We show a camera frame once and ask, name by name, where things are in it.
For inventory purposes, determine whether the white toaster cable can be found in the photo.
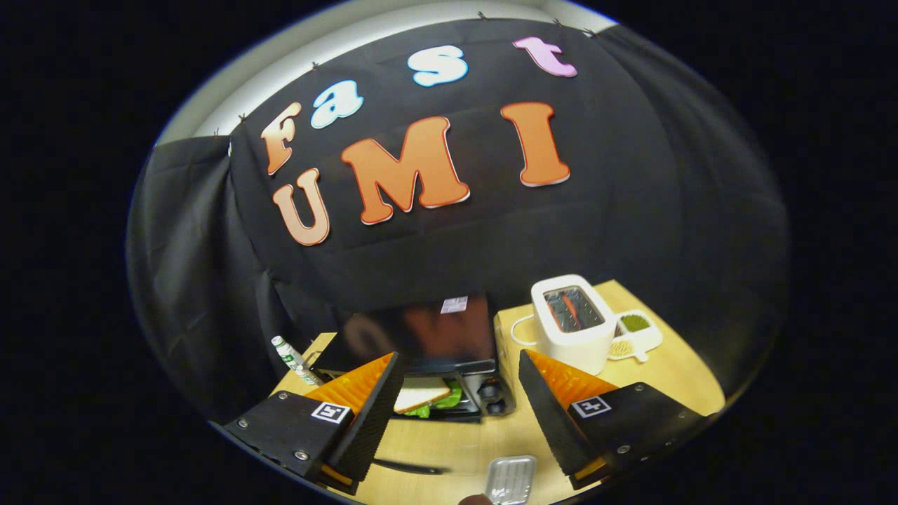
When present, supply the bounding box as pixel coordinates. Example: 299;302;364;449
509;315;538;347

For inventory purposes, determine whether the small white rectangular tray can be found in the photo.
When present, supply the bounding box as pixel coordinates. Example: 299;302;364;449
485;455;538;505

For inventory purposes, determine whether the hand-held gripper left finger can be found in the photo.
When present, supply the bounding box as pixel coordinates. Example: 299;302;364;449
223;352;406;496

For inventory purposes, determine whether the white bottle with green label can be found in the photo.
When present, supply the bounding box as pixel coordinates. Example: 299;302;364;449
271;335;324;387

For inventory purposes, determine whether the lettuce sandwich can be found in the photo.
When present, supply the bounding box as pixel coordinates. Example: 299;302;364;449
393;377;463;420

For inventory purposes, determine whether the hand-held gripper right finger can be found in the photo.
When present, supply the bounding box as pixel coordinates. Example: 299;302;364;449
518;349;708;490

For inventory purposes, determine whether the row of small cloth clips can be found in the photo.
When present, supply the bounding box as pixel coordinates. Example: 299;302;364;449
210;11;601;137

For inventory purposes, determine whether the white divided bean dish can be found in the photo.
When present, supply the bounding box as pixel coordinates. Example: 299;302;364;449
608;309;664;363

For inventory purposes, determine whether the black toaster oven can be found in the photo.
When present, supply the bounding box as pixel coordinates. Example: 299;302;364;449
309;295;517;476

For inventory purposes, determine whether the white pop-up toaster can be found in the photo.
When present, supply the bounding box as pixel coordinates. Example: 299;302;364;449
530;274;619;377

